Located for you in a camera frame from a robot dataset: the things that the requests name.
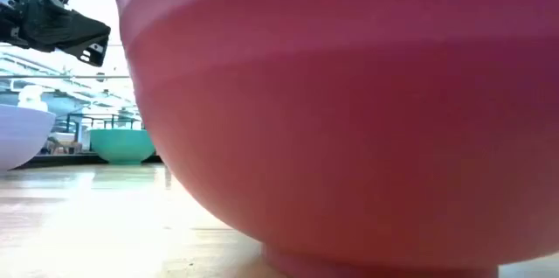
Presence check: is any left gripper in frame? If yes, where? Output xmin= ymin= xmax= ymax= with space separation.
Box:
xmin=0 ymin=0 xmax=112 ymax=68

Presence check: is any lavender bowl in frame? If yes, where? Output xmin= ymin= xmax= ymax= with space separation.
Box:
xmin=0 ymin=103 xmax=57 ymax=172

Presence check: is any teal bowl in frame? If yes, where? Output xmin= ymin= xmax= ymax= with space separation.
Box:
xmin=89 ymin=128 xmax=156 ymax=166

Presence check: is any magenta bowl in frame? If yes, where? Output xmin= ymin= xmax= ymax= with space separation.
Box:
xmin=112 ymin=0 xmax=559 ymax=278

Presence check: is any white robot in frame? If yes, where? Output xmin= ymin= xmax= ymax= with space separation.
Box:
xmin=17 ymin=84 xmax=49 ymax=113

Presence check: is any black metal rack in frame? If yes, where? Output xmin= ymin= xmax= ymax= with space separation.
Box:
xmin=65 ymin=113 xmax=145 ymax=153

